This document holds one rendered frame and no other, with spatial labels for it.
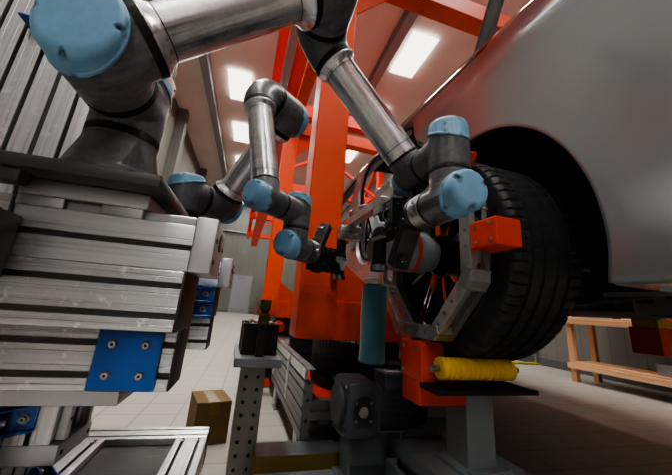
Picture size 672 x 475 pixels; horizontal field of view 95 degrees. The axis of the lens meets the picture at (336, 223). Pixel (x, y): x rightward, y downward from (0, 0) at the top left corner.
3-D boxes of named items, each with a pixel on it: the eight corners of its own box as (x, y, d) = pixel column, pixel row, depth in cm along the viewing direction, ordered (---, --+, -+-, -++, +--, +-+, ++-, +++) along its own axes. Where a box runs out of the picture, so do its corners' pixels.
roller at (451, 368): (526, 383, 88) (524, 361, 90) (437, 382, 80) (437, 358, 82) (509, 378, 93) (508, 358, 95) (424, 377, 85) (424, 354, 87)
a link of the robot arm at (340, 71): (280, 46, 76) (396, 209, 73) (285, 6, 65) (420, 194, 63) (318, 32, 80) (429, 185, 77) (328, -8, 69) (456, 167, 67)
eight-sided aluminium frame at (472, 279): (496, 350, 73) (484, 147, 88) (473, 349, 72) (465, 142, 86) (391, 330, 124) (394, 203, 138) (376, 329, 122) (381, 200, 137)
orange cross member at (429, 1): (656, 115, 247) (646, 72, 258) (356, 7, 178) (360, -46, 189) (638, 123, 258) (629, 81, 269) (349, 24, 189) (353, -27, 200)
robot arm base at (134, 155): (28, 161, 45) (50, 103, 48) (81, 195, 59) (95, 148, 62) (143, 179, 48) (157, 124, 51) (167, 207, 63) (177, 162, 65)
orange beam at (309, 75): (346, -10, 198) (347, -24, 201) (331, -16, 195) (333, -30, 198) (296, 131, 361) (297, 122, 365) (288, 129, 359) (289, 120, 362)
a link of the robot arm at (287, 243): (295, 224, 83) (292, 256, 80) (316, 234, 92) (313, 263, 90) (272, 226, 86) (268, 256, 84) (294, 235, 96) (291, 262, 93)
